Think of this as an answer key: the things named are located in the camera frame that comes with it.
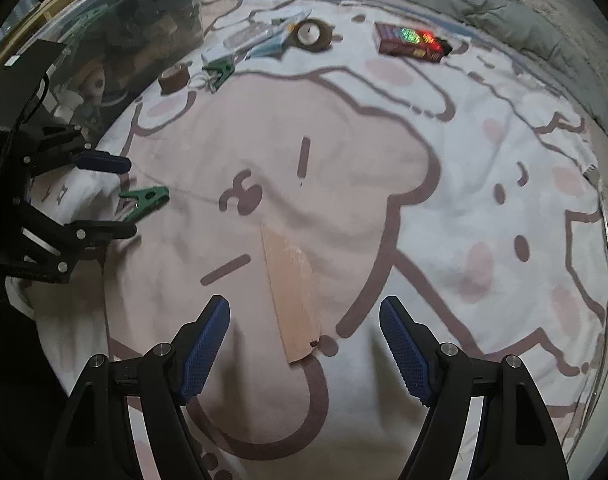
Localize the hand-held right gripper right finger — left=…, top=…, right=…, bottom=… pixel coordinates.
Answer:
left=379, top=296, right=570, bottom=480

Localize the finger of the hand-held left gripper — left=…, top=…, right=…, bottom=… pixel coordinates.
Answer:
left=24, top=124, right=132, bottom=177
left=14, top=204, right=138, bottom=284

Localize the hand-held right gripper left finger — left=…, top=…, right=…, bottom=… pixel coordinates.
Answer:
left=44, top=295, right=231, bottom=480

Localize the green clip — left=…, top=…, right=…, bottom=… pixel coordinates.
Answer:
left=202, top=59, right=235, bottom=92
left=118, top=186, right=171, bottom=222

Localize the clear plastic storage bin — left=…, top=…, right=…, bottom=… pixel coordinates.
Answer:
left=0, top=0, right=207, bottom=161

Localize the small brown tape roll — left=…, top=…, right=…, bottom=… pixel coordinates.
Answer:
left=160, top=64, right=191, bottom=95

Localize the printed blanket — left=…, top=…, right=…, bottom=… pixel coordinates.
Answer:
left=6, top=0, right=608, bottom=480

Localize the clear plastic packet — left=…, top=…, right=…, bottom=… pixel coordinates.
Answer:
left=223, top=24, right=269, bottom=52

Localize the teal packet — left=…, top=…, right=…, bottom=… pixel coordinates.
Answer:
left=246, top=35, right=289, bottom=58

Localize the large brown tape roll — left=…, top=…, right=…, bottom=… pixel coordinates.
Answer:
left=296, top=17, right=335, bottom=51

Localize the red box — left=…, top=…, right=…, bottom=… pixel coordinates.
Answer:
left=374, top=22, right=445, bottom=65

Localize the cream textured pillow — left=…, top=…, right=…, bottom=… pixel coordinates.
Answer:
left=424, top=0, right=608, bottom=111

